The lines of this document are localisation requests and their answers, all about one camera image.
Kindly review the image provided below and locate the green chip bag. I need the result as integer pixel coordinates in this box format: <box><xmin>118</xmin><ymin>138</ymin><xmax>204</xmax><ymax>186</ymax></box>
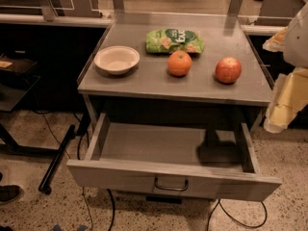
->
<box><xmin>145</xmin><ymin>29</ymin><xmax>204</xmax><ymax>54</ymax></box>

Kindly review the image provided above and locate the grey top drawer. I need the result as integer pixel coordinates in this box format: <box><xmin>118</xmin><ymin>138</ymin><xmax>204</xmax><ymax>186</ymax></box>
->
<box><xmin>67</xmin><ymin>115</ymin><xmax>281</xmax><ymax>201</ymax></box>

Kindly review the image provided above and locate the black floor cable loop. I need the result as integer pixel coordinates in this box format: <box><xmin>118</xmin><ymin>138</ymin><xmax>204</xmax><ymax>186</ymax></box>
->
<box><xmin>205</xmin><ymin>198</ymin><xmax>269</xmax><ymax>231</ymax></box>

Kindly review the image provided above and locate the black metal stand leg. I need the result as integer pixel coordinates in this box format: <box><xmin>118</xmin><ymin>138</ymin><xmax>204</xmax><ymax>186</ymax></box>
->
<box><xmin>38</xmin><ymin>125</ymin><xmax>75</xmax><ymax>194</ymax></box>

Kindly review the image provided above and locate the white bowl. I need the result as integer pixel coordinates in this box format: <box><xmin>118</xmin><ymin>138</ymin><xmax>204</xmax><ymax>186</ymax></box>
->
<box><xmin>94</xmin><ymin>46</ymin><xmax>140</xmax><ymax>75</ymax></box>

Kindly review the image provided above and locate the dark shoe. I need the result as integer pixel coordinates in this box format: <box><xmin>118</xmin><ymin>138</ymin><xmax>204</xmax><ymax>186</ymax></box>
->
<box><xmin>0</xmin><ymin>185</ymin><xmax>22</xmax><ymax>205</ymax></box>

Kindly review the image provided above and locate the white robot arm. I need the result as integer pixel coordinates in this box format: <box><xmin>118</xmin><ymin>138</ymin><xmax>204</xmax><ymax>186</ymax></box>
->
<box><xmin>263</xmin><ymin>5</ymin><xmax>308</xmax><ymax>133</ymax></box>

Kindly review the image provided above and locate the black cable left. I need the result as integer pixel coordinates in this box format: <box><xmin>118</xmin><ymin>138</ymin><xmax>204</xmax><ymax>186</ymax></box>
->
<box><xmin>72</xmin><ymin>113</ymin><xmax>116</xmax><ymax>231</ymax></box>

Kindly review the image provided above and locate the dark side table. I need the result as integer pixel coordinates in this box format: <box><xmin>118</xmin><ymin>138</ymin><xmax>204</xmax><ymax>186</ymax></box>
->
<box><xmin>0</xmin><ymin>55</ymin><xmax>56</xmax><ymax>157</ymax></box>

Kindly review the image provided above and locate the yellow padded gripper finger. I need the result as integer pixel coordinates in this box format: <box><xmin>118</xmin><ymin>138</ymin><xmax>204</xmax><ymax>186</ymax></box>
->
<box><xmin>263</xmin><ymin>67</ymin><xmax>308</xmax><ymax>133</ymax></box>
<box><xmin>263</xmin><ymin>28</ymin><xmax>287</xmax><ymax>52</ymax></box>

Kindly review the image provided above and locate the red apple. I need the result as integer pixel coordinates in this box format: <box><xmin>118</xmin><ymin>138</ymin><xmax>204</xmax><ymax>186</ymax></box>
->
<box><xmin>215</xmin><ymin>57</ymin><xmax>242</xmax><ymax>84</ymax></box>

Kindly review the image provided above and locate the grey drawer cabinet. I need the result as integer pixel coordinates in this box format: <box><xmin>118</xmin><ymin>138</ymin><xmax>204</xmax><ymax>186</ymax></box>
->
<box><xmin>78</xmin><ymin>13</ymin><xmax>271</xmax><ymax>129</ymax></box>

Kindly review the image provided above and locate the orange fruit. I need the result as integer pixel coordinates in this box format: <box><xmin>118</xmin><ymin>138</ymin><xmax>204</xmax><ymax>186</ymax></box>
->
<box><xmin>167</xmin><ymin>51</ymin><xmax>193</xmax><ymax>77</ymax></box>

